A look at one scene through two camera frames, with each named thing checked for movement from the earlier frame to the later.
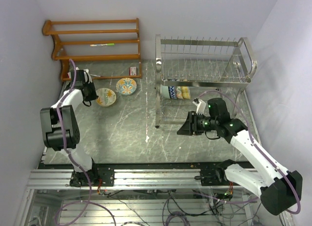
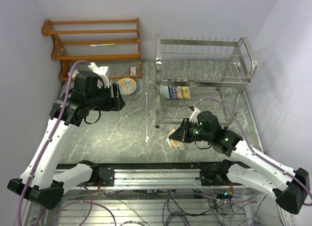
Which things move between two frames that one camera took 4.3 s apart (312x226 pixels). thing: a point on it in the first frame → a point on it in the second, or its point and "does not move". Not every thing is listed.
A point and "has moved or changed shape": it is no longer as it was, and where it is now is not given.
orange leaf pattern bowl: [107, 97] has moved or changed shape
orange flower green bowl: [179, 95] does not move
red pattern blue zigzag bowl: [172, 91] does not move
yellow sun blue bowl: [185, 92] does not move
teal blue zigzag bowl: [165, 91] does not move
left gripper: [94, 96] → [116, 103]
